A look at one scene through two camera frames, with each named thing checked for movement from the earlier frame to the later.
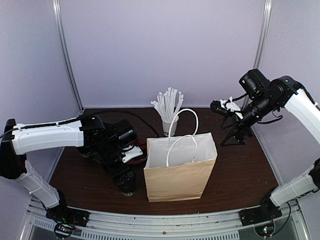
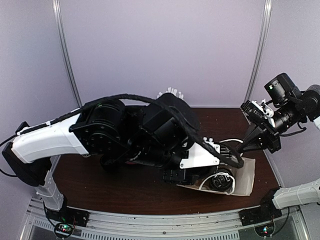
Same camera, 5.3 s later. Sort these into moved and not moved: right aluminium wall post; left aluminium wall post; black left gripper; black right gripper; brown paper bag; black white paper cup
Moved: black left gripper; brown paper bag; black white paper cup; black right gripper
Not moved: right aluminium wall post; left aluminium wall post
